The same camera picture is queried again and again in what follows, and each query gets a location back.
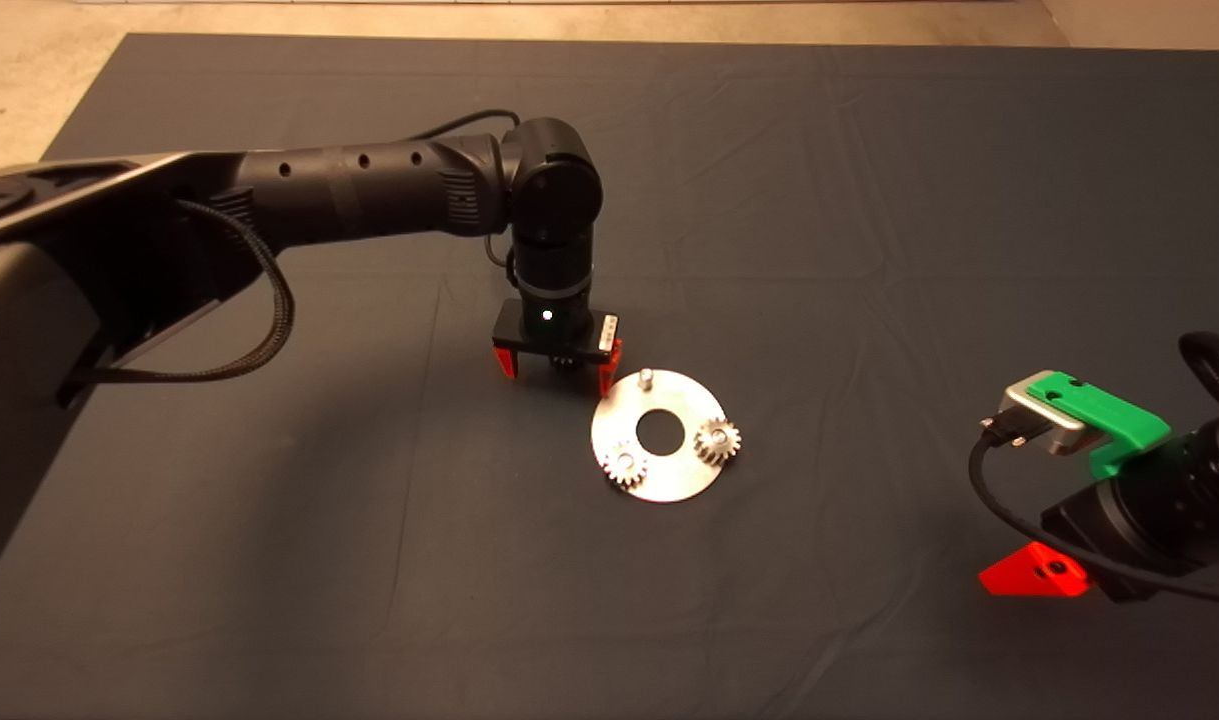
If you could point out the green right camera mount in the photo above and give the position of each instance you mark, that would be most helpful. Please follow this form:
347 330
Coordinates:
1109 412

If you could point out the steel spur gear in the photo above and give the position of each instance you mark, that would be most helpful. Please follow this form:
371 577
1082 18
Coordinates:
637 472
567 362
726 445

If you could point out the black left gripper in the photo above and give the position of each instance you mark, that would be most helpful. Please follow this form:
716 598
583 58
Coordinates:
554 330

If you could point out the dark grey table cloth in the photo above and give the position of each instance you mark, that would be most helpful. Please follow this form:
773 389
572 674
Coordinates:
869 150

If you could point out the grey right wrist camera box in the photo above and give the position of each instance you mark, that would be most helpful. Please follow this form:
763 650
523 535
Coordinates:
1037 405

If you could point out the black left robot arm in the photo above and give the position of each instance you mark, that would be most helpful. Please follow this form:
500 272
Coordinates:
349 195

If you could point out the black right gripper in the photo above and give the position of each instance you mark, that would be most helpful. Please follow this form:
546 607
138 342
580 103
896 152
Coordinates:
1139 535

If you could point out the round metal carrier plate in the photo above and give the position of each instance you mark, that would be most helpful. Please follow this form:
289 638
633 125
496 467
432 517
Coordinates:
669 480

